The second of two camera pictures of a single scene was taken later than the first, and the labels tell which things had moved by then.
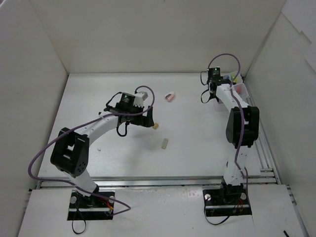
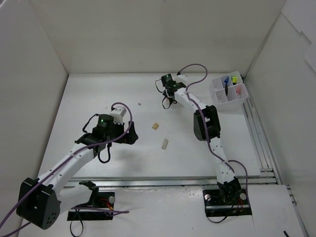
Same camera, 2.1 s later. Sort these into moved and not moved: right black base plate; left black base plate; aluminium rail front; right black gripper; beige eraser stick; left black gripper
Moved: right black gripper; left black gripper
Not moved: aluminium rail front; beige eraser stick; left black base plate; right black base plate
